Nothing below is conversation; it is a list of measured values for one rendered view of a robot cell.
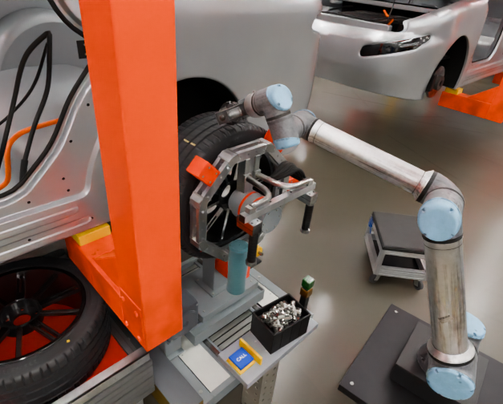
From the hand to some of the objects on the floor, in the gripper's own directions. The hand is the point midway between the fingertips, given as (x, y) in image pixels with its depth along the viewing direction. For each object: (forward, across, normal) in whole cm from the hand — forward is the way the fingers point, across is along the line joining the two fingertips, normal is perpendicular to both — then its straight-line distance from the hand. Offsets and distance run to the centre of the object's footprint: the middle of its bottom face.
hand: (218, 117), depth 155 cm
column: (+10, -129, +30) cm, 133 cm away
